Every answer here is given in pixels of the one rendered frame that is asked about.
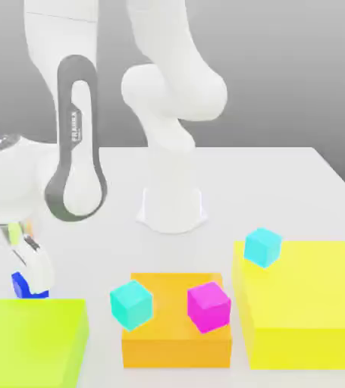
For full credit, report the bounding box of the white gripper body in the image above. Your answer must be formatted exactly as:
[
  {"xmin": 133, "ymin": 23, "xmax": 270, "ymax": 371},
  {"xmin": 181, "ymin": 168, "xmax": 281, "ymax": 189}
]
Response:
[{"xmin": 10, "ymin": 233, "xmax": 55, "ymax": 296}]

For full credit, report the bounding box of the small blue cube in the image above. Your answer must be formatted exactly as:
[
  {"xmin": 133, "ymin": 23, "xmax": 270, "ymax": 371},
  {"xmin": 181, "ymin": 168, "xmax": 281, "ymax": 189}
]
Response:
[{"xmin": 10, "ymin": 271, "xmax": 50, "ymax": 300}]

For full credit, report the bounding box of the small turquoise cube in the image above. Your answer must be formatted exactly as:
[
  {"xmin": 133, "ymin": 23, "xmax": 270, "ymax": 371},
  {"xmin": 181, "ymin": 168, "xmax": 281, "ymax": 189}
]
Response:
[{"xmin": 109, "ymin": 280, "xmax": 154, "ymax": 332}]

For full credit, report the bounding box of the small magenta cube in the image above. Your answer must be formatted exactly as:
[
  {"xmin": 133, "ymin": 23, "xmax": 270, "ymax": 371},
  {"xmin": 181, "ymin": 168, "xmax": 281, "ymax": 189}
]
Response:
[{"xmin": 186, "ymin": 281, "xmax": 232, "ymax": 334}]

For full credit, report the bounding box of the small cyan cube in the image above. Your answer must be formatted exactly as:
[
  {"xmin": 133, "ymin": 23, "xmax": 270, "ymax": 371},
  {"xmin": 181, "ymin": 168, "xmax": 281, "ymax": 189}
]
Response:
[{"xmin": 243, "ymin": 227, "xmax": 283, "ymax": 269}]

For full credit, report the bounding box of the large lime green box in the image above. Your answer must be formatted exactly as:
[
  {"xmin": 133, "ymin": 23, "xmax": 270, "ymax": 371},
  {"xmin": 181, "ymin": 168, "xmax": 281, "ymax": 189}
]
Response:
[{"xmin": 0, "ymin": 298, "xmax": 90, "ymax": 388}]

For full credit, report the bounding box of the large orange box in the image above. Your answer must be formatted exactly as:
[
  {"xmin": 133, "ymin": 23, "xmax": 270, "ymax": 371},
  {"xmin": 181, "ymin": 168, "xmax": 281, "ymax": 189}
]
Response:
[{"xmin": 121, "ymin": 272, "xmax": 233, "ymax": 370}]

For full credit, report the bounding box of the large yellow box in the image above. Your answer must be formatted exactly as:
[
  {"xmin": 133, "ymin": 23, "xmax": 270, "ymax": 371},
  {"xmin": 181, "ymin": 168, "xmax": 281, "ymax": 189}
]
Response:
[{"xmin": 231, "ymin": 240, "xmax": 345, "ymax": 371}]

